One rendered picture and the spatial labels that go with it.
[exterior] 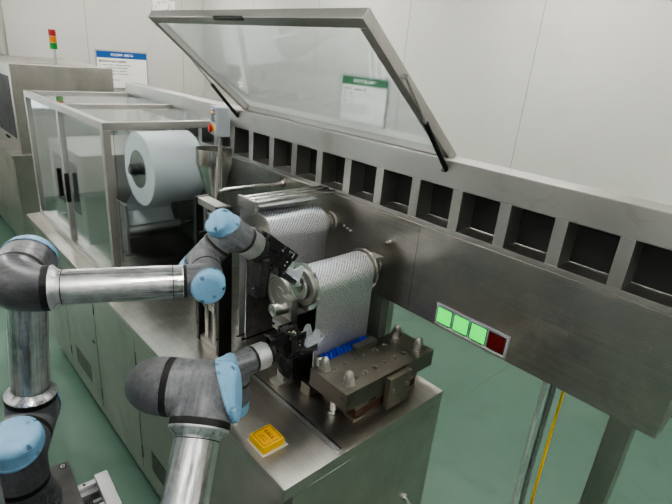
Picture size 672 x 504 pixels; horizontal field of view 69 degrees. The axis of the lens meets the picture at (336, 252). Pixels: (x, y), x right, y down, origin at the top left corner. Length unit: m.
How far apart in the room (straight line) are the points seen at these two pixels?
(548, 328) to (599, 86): 2.56
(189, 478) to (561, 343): 0.94
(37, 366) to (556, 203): 1.32
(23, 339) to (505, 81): 3.51
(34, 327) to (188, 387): 0.48
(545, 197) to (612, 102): 2.44
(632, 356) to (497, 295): 0.35
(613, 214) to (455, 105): 3.09
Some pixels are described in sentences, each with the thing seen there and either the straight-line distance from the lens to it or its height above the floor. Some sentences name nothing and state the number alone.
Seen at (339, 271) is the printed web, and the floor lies 1.29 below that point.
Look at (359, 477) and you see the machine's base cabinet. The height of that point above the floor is 0.76.
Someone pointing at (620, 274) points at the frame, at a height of 1.49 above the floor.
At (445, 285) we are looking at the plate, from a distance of 1.53.
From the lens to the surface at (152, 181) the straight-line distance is 2.22.
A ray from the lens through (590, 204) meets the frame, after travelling 1.29.
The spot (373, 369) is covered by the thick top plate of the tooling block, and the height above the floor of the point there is 1.03.
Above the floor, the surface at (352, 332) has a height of 1.06.
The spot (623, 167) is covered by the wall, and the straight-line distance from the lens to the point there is 3.71.
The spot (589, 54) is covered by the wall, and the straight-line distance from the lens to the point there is 3.81.
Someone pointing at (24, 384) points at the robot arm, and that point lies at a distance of 1.43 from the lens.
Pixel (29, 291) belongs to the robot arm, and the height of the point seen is 1.42.
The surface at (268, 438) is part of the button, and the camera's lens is 1.44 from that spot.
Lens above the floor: 1.89
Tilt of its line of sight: 21 degrees down
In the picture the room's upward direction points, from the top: 5 degrees clockwise
